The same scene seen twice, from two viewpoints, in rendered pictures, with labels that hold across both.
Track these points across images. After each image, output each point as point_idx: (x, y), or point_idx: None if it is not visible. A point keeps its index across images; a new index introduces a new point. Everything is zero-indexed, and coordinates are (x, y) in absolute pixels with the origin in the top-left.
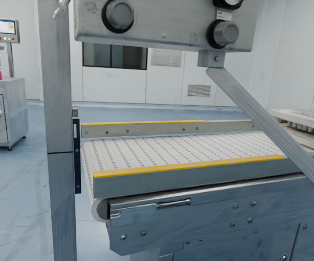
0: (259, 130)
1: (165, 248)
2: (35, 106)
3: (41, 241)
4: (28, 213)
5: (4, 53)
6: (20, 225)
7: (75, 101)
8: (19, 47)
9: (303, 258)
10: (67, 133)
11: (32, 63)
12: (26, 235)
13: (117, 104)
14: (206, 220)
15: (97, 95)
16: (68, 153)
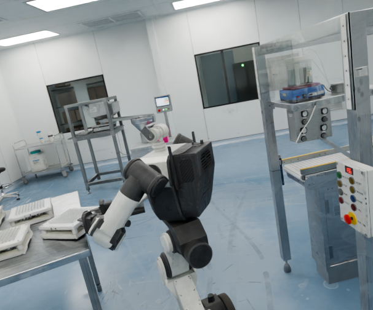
0: None
1: (320, 191)
2: None
3: (242, 234)
4: (225, 224)
5: (135, 114)
6: (224, 229)
7: None
8: (146, 105)
9: None
10: (277, 163)
11: (159, 117)
12: (232, 233)
13: (242, 138)
14: (331, 179)
15: (221, 133)
16: (278, 170)
